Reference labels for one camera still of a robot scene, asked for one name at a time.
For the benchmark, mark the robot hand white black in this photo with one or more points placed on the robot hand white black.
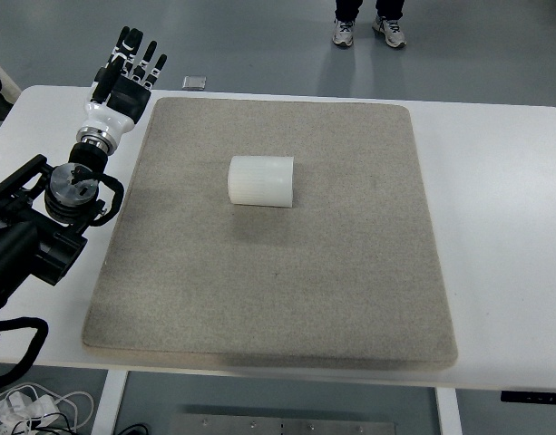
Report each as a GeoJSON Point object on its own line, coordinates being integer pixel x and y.
{"type": "Point", "coordinates": [119, 97]}

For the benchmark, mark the white ribbed cup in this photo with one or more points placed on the white ribbed cup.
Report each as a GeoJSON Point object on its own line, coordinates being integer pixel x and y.
{"type": "Point", "coordinates": [259, 181]}

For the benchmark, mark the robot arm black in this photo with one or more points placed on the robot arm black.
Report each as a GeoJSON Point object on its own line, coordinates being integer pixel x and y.
{"type": "Point", "coordinates": [14, 240]}

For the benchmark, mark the silver floor socket plate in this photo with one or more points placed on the silver floor socket plate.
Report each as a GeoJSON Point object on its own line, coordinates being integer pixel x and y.
{"type": "Point", "coordinates": [194, 82]}

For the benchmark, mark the person's right shoe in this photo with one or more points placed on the person's right shoe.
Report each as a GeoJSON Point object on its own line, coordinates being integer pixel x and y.
{"type": "Point", "coordinates": [343, 34]}

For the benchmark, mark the person's shoe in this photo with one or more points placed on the person's shoe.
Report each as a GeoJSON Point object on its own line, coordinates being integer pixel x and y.
{"type": "Point", "coordinates": [343, 34]}
{"type": "Point", "coordinates": [392, 34]}

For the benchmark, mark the person's right leg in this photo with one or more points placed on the person's right leg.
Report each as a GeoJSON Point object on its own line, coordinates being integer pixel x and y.
{"type": "Point", "coordinates": [348, 9]}

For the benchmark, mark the person's leg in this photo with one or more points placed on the person's leg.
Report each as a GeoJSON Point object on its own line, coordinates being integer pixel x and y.
{"type": "Point", "coordinates": [348, 9]}
{"type": "Point", "coordinates": [390, 8]}

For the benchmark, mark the beige felt mat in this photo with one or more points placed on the beige felt mat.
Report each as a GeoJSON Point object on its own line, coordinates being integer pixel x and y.
{"type": "Point", "coordinates": [305, 281]}

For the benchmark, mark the person's left shoe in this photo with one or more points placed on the person's left shoe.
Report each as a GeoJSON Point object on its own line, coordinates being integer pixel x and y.
{"type": "Point", "coordinates": [392, 34]}

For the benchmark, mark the person's left leg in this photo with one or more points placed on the person's left leg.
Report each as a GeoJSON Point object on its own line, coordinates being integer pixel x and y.
{"type": "Point", "coordinates": [390, 8]}

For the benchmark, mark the white table leg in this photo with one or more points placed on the white table leg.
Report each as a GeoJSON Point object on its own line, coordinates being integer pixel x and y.
{"type": "Point", "coordinates": [449, 412]}
{"type": "Point", "coordinates": [109, 403]}

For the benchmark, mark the white power strip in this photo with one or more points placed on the white power strip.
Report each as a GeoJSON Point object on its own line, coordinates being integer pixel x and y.
{"type": "Point", "coordinates": [41, 404]}

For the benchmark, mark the black table control panel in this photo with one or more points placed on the black table control panel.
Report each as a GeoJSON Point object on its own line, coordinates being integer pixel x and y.
{"type": "Point", "coordinates": [533, 397]}

